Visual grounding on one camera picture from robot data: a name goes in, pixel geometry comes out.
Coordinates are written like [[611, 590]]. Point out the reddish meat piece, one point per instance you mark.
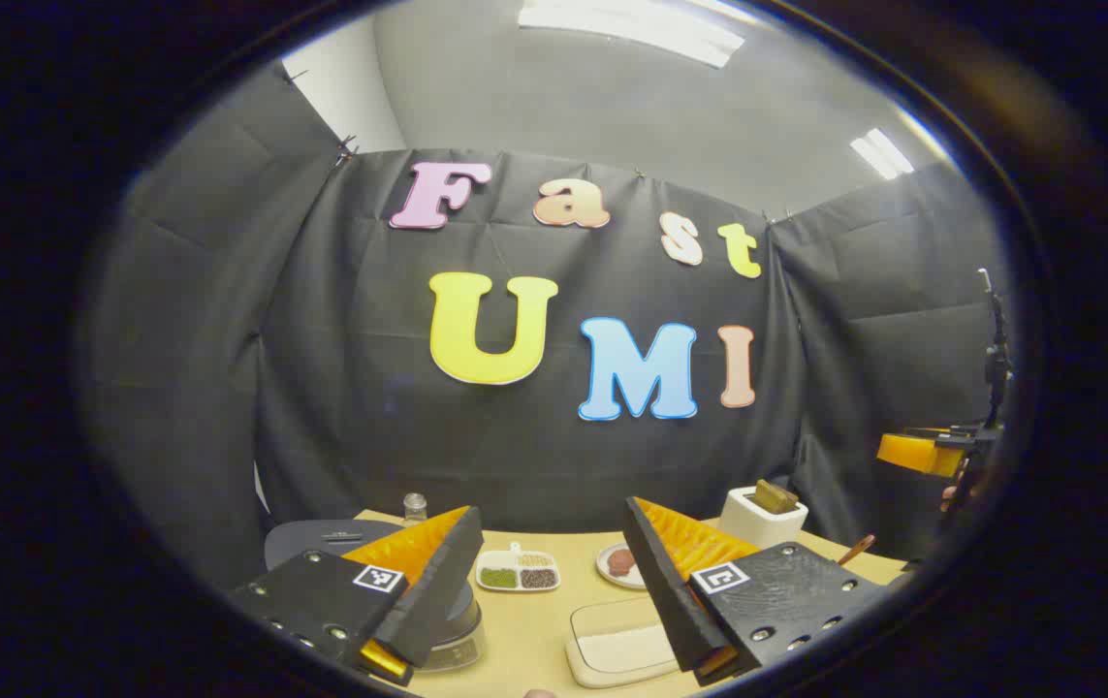
[[620, 562]]

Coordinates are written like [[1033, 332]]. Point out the white round plate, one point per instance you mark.
[[605, 572]]

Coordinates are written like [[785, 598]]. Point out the small ceiling light panel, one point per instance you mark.
[[883, 153]]

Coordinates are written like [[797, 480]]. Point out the white divided dish of beans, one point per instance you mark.
[[518, 574]]

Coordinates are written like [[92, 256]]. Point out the small clear glass bottle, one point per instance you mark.
[[415, 508]]

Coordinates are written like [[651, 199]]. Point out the long ceiling light panel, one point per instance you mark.
[[631, 27]]

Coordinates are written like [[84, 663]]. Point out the clear plastic rice container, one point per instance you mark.
[[612, 616]]

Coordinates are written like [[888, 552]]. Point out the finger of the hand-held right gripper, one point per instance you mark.
[[912, 453]]

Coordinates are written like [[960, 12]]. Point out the brown wooden spoon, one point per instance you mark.
[[854, 551]]

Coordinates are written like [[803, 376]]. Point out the grey and silver rice cooker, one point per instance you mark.
[[321, 538]]

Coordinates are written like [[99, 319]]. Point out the brown bread slice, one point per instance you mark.
[[775, 496]]

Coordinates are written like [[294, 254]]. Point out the white rice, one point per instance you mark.
[[626, 650]]

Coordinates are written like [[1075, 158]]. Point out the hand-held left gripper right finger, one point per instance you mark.
[[665, 591]]

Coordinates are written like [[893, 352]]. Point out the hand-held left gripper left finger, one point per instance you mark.
[[437, 591]]

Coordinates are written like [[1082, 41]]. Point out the black backdrop cloth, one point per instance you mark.
[[321, 339]]

